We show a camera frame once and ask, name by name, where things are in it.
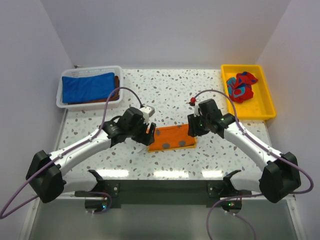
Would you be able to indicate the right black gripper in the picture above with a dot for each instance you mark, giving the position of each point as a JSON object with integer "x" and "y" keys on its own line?
{"x": 193, "y": 131}

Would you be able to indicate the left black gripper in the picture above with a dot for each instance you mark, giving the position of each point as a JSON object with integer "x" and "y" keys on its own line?
{"x": 147, "y": 138}

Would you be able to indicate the orange cloth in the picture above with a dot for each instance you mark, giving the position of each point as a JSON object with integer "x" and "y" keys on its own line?
{"x": 172, "y": 138}

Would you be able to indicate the brown towel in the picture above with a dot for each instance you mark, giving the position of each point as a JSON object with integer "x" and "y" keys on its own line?
{"x": 117, "y": 86}

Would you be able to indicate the blue towel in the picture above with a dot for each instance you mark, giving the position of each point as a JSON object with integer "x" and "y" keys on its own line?
{"x": 87, "y": 87}

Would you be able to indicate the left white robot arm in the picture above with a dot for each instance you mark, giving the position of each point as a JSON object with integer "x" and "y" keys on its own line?
{"x": 47, "y": 170}

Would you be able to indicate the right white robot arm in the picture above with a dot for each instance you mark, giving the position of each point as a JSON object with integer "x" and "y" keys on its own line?
{"x": 279, "y": 175}

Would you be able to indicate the white plastic laundry basket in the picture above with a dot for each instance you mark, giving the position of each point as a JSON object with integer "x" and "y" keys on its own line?
{"x": 87, "y": 72}

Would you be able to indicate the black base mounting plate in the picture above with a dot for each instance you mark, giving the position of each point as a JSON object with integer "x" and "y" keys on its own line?
{"x": 158, "y": 192}

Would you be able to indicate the red and blue cloth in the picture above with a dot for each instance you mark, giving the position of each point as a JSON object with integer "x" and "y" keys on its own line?
{"x": 239, "y": 88}

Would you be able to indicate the yellow plastic bin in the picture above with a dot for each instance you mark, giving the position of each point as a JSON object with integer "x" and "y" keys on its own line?
{"x": 260, "y": 106}

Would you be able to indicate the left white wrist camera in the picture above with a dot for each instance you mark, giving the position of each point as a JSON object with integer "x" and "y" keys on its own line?
{"x": 147, "y": 111}

